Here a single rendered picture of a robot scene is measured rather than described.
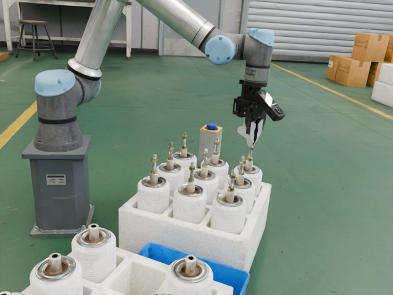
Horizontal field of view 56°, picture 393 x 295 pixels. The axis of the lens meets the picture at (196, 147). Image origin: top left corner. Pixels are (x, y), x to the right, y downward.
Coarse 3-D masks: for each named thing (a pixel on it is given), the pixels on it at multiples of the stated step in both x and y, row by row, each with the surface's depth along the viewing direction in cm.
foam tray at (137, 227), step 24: (264, 192) 125; (120, 216) 109; (144, 216) 106; (168, 216) 108; (264, 216) 127; (120, 240) 112; (144, 240) 108; (168, 240) 105; (192, 240) 102; (216, 240) 100; (240, 240) 98; (240, 264) 99
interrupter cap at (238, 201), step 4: (220, 196) 104; (224, 196) 104; (236, 196) 105; (240, 196) 105; (220, 200) 102; (224, 200) 103; (236, 200) 103; (240, 200) 103; (224, 204) 100; (228, 204) 100; (232, 204) 100; (236, 204) 100; (240, 204) 101
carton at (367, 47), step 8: (360, 40) 432; (368, 40) 417; (376, 40) 417; (384, 40) 419; (360, 48) 432; (368, 48) 419; (376, 48) 420; (384, 48) 422; (352, 56) 448; (360, 56) 432; (368, 56) 422; (376, 56) 424; (384, 56) 426
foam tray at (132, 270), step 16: (128, 256) 88; (112, 272) 83; (128, 272) 87; (144, 272) 87; (160, 272) 85; (96, 288) 78; (112, 288) 81; (128, 288) 88; (144, 288) 88; (160, 288) 79; (224, 288) 80
